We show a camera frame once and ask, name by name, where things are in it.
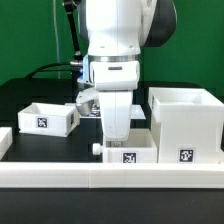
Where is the white drawer box rear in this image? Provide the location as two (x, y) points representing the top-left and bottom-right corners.
(18, 103), (80, 137)

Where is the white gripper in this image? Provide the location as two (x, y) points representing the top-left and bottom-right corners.
(99, 91), (133, 141)

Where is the white marker sheet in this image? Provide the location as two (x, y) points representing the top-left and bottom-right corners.
(84, 105), (146, 120)

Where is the white drawer box with knob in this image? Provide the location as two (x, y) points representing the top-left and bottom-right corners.
(92, 129), (158, 163)

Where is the white drawer cabinet frame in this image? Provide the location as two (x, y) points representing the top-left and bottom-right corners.
(148, 87), (224, 164)

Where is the black cable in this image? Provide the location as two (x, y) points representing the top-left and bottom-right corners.
(25, 61), (84, 79)

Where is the white left fence piece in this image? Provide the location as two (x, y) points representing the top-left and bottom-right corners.
(0, 127), (13, 160)

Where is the white front fence rail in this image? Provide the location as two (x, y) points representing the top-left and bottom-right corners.
(0, 162), (224, 189)

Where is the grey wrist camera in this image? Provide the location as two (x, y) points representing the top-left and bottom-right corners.
(75, 88), (99, 116)

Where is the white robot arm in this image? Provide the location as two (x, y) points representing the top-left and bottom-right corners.
(78, 0), (177, 141)

